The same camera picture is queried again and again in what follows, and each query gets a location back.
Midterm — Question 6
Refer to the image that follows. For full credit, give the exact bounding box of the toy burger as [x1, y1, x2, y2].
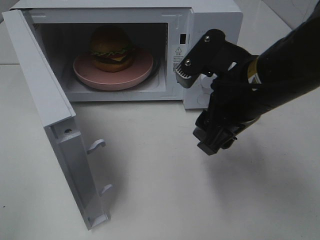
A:
[89, 25, 136, 73]

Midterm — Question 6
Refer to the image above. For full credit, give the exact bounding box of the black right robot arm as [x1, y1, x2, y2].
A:
[188, 5, 320, 155]

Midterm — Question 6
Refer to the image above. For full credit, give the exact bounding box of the lower white microwave knob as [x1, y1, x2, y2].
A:
[200, 74, 213, 89]

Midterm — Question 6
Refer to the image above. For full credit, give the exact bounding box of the round white door button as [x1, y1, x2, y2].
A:
[197, 93, 210, 106]

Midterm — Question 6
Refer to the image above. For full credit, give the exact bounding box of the white warning label sticker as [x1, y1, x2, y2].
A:
[171, 44, 185, 72]

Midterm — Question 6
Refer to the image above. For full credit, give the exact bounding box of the white microwave oven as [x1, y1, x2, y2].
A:
[7, 0, 243, 109]

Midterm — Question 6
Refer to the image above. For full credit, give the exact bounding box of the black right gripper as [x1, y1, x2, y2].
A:
[192, 42, 258, 156]

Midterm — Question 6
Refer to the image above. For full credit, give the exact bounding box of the white microwave door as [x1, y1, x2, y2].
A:
[2, 9, 108, 230]

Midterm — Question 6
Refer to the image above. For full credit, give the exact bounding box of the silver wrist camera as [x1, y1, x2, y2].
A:
[175, 29, 226, 89]

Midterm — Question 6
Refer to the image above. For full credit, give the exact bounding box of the glass microwave turntable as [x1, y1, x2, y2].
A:
[146, 58, 161, 80]

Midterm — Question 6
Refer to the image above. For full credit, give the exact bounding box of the pink round plate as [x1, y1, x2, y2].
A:
[73, 49, 155, 91]

